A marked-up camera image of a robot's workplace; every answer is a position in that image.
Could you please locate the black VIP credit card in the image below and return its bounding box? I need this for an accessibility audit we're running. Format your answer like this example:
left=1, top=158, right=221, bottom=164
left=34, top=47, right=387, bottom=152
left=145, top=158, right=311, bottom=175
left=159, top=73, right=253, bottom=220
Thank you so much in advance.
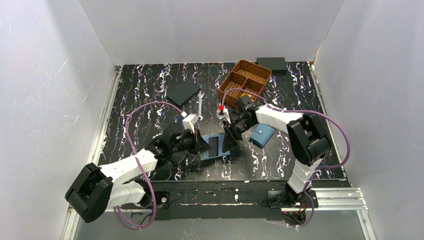
left=208, top=136, right=219, bottom=158

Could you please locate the green card holder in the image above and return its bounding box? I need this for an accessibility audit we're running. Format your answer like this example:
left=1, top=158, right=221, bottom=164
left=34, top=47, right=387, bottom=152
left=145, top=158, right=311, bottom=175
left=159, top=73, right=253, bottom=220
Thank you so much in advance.
left=200, top=132, right=230, bottom=161

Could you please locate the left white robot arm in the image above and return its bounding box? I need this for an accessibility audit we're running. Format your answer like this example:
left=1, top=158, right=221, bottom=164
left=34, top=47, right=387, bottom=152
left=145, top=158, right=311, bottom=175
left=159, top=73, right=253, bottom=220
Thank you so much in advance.
left=64, top=123, right=212, bottom=223

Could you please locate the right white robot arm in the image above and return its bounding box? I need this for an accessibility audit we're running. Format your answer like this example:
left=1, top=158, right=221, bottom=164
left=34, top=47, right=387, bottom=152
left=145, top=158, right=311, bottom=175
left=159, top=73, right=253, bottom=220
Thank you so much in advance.
left=216, top=95, right=331, bottom=195

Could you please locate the light blue card holder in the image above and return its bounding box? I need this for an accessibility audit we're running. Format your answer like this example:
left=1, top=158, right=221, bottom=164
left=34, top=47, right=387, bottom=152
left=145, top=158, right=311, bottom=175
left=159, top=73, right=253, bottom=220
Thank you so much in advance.
left=249, top=123, right=275, bottom=148

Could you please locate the brown woven divided basket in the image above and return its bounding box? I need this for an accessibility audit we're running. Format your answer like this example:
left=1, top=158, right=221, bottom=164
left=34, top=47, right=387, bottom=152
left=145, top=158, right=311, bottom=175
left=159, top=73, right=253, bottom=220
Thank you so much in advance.
left=218, top=59, right=272, bottom=108

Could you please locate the black flat square pad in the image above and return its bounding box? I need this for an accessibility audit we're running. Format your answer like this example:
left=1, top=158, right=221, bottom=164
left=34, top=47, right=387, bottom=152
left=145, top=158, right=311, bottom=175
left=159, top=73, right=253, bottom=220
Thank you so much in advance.
left=166, top=80, right=201, bottom=108

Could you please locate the silver open-end wrench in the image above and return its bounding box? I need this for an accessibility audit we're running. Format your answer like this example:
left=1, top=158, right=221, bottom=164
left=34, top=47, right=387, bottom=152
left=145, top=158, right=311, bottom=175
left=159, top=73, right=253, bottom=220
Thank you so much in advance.
left=197, top=91, right=204, bottom=121

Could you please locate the black rectangular box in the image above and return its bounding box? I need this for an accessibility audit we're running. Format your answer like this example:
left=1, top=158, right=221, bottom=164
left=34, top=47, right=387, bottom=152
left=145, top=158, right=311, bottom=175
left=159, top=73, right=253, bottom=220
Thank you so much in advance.
left=256, top=57, right=288, bottom=74

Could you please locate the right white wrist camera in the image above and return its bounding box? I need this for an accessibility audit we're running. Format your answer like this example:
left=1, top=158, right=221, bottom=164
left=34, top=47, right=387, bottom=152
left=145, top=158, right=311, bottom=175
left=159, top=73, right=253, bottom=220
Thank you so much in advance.
left=216, top=104, right=231, bottom=123

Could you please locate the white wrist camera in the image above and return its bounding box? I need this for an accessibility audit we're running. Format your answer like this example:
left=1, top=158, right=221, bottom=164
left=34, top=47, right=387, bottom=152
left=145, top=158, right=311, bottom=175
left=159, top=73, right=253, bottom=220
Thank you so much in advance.
left=182, top=113, right=199, bottom=133
left=216, top=104, right=231, bottom=123

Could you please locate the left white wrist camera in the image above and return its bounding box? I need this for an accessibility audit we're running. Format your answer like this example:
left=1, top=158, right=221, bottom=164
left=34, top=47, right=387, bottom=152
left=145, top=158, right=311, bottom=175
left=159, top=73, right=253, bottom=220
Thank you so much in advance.
left=182, top=113, right=199, bottom=133

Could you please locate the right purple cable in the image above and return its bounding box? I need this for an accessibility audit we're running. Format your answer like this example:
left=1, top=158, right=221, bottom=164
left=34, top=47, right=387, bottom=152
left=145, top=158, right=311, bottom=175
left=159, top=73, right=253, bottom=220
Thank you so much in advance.
left=221, top=88, right=351, bottom=229

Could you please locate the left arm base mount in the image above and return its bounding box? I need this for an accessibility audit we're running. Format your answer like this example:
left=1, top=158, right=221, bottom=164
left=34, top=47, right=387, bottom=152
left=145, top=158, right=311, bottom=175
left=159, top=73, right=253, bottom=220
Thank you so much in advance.
left=141, top=191, right=171, bottom=210

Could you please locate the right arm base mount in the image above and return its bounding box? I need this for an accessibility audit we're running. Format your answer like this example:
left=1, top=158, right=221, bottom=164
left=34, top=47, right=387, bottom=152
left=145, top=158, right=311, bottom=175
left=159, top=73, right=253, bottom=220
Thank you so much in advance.
left=261, top=190, right=319, bottom=228

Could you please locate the aluminium frame rail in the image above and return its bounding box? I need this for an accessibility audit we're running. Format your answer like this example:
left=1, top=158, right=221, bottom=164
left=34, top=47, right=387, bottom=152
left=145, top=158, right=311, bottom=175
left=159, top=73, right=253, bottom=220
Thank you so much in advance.
left=61, top=66, right=157, bottom=240

